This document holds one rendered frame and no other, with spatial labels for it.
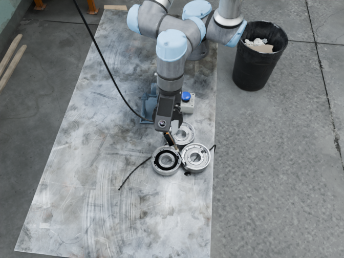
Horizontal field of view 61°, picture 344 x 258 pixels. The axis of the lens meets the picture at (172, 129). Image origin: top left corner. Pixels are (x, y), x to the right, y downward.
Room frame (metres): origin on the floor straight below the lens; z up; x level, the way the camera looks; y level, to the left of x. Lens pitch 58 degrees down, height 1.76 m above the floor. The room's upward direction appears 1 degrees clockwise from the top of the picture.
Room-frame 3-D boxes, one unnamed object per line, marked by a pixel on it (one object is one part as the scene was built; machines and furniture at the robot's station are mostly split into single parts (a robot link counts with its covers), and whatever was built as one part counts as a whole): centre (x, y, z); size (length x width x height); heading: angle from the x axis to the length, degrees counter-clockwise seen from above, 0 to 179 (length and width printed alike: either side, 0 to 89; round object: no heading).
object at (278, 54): (1.61, -0.61, 0.21); 0.34 x 0.34 x 0.43
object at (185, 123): (0.57, -0.03, 0.82); 0.10 x 0.10 x 0.04
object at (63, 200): (0.72, 0.12, 0.79); 1.20 x 0.60 x 0.02; 175
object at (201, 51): (1.06, -0.09, 0.85); 0.15 x 0.15 x 0.10
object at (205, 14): (1.05, -0.10, 0.97); 0.13 x 0.12 x 0.14; 63
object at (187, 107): (0.72, -0.05, 0.82); 0.08 x 0.07 x 0.05; 175
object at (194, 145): (0.47, -0.09, 0.82); 0.10 x 0.10 x 0.04
